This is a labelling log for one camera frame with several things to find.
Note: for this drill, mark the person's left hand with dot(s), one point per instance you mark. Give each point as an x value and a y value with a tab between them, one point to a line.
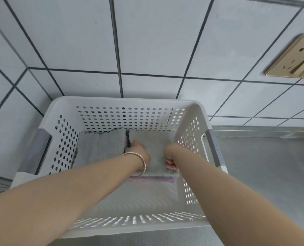
139	152

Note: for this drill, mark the person's right hand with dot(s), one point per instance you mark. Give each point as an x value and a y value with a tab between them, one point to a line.
170	157

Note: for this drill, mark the person's right fingers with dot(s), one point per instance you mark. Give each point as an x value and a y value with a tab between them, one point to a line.
170	165

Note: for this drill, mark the person's left fingers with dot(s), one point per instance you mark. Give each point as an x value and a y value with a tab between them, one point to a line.
136	144

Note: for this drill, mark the grey cloth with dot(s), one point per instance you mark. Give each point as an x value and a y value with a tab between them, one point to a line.
98	148
152	148

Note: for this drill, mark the person's right forearm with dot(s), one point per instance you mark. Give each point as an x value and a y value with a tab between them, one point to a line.
244	202

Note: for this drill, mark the person's left forearm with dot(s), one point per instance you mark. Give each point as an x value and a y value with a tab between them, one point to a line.
52	199

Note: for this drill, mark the thin metal bangle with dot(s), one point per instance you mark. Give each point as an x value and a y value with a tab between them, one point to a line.
139	157

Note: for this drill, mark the pink folded cloth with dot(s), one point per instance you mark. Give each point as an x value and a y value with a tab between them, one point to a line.
154	180

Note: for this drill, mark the white perforated plastic basket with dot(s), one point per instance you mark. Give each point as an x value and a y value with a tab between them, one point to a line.
65	110

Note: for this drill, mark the gold wall socket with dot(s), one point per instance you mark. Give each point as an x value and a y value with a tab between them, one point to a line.
292	57

